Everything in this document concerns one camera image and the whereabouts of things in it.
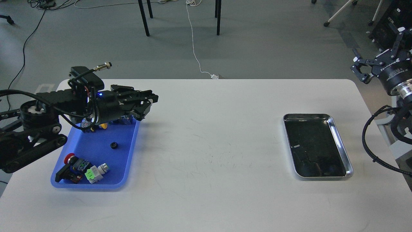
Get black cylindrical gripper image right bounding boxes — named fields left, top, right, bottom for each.
left=351, top=27, right=412, bottom=97

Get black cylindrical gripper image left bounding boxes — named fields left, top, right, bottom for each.
left=96, top=85, right=159, bottom=124

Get black gear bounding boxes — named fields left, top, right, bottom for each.
left=109, top=141, right=119, bottom=149

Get blue plastic tray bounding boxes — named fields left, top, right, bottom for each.
left=50, top=119, right=140, bottom=189

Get silver metal tray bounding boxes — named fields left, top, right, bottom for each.
left=283, top=113, right=354, bottom=180

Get black equipment case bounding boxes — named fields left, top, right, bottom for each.
left=368, top=0, right=412, bottom=50

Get white rolling stand base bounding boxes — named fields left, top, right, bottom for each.
left=311, top=0, right=385, bottom=27

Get silver button with green block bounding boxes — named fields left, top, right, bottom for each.
left=84, top=163, right=110, bottom=184

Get red emergency stop button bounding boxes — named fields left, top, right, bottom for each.
left=63, top=153, right=93, bottom=174

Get black chair legs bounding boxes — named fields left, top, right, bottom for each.
left=137, top=0, right=222, bottom=37

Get green push button switch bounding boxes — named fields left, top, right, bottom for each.
left=110, top=114, right=133, bottom=125

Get yellow push button switch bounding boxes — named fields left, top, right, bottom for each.
left=80, top=120, right=108, bottom=133

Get black switch with red tab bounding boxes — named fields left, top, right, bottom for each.
left=55, top=164, right=83, bottom=184

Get white cable on floor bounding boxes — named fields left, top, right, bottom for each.
left=186, top=0, right=219, bottom=80

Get black cable on floor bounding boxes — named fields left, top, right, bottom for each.
left=0, top=0, right=76, bottom=111

